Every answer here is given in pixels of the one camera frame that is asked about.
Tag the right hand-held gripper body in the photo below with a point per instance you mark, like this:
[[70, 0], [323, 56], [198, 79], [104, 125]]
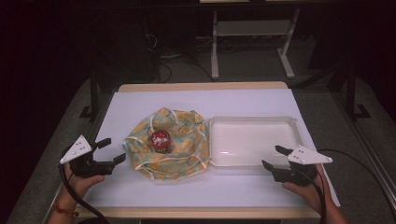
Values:
[[295, 174]]

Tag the white plastic tray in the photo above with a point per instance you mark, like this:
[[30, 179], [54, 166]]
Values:
[[252, 141]]

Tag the green yellow floral cloth bag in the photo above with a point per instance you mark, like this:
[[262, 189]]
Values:
[[183, 152]]

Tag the white table sheet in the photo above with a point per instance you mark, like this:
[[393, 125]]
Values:
[[199, 193]]

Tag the wooden table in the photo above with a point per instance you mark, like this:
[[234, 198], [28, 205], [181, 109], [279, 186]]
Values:
[[202, 86]]

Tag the red round can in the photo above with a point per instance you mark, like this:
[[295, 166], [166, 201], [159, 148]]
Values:
[[161, 140]]

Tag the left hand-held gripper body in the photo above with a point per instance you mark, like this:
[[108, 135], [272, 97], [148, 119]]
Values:
[[84, 165]]

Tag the black metal stand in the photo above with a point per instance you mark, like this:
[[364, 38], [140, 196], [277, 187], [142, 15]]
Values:
[[94, 93], [351, 93]]

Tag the person's left hand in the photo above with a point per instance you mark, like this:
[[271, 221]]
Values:
[[81, 186]]

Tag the metal frame rail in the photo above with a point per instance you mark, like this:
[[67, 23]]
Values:
[[370, 155], [71, 174]]

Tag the white metal stand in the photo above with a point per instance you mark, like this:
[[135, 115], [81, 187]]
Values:
[[252, 28]]

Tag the person's right hand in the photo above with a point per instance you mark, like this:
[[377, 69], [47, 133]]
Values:
[[311, 193]]

